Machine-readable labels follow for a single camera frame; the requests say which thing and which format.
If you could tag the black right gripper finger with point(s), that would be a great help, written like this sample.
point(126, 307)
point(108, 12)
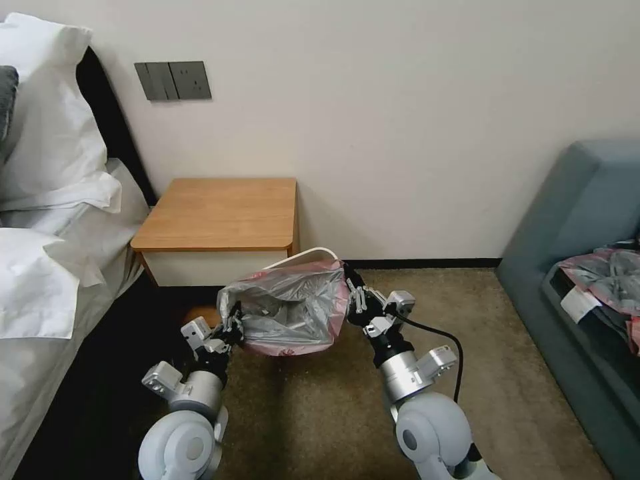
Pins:
point(356, 295)
point(375, 302)

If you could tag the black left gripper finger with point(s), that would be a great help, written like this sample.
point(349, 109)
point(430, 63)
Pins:
point(237, 338)
point(229, 326)

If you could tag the pink grey garbage bag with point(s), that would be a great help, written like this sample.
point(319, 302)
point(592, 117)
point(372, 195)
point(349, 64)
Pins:
point(295, 305)

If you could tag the white trash can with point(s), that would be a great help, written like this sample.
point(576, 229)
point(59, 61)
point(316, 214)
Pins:
point(312, 253)

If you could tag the brown wooden base piece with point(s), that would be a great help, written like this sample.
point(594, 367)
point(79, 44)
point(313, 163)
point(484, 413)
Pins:
point(201, 316)

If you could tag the black skirting board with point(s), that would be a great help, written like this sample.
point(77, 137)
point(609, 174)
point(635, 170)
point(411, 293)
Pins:
point(425, 262)

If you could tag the black bed base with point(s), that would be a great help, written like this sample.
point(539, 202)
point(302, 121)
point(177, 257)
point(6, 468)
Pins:
point(115, 360)

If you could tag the wooden nightstand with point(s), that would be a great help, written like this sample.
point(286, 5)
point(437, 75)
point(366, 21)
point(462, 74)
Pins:
point(220, 215)

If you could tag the black flat item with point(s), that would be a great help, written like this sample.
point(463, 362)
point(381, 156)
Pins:
point(557, 285)

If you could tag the white bed sheet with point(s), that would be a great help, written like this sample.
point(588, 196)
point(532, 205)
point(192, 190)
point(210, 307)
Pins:
point(30, 380)

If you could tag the teal sofa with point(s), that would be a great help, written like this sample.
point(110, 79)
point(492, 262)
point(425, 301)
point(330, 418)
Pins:
point(550, 210)

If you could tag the white paper label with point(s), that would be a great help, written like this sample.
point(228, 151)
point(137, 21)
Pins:
point(579, 303)

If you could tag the black headboard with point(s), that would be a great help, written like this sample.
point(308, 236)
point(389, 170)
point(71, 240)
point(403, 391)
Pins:
point(112, 130)

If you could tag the large white pillow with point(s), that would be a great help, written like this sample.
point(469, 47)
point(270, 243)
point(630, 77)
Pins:
point(50, 125)

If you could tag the grey pillow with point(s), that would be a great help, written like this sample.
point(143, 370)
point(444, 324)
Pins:
point(7, 110)

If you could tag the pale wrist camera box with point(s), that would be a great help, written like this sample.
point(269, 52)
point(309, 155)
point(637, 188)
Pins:
point(402, 303)
point(196, 334)

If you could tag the grey wall socket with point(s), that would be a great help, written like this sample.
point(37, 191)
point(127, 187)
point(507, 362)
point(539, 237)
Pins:
point(190, 79)

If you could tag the grey wall switch panel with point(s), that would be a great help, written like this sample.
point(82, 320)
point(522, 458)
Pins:
point(152, 81)

